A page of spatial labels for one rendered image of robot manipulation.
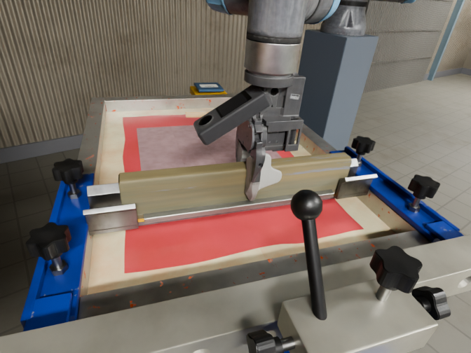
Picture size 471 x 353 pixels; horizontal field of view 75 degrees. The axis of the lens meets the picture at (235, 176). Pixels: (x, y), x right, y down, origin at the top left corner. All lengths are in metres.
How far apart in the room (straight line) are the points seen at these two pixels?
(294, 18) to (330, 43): 0.73
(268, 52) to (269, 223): 0.29
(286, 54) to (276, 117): 0.10
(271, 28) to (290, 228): 0.33
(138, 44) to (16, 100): 1.04
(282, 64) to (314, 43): 0.77
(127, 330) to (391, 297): 0.24
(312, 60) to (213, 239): 0.84
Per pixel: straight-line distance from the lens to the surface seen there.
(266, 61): 0.43
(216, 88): 1.24
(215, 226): 0.54
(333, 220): 0.60
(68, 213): 0.54
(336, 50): 1.14
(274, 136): 0.48
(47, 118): 2.94
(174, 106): 1.05
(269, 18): 0.42
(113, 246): 0.53
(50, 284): 0.44
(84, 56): 2.87
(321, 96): 1.18
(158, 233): 0.53
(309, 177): 0.57
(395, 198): 0.64
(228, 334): 0.32
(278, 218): 0.58
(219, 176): 0.49
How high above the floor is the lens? 1.31
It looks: 32 degrees down
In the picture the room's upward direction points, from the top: 5 degrees clockwise
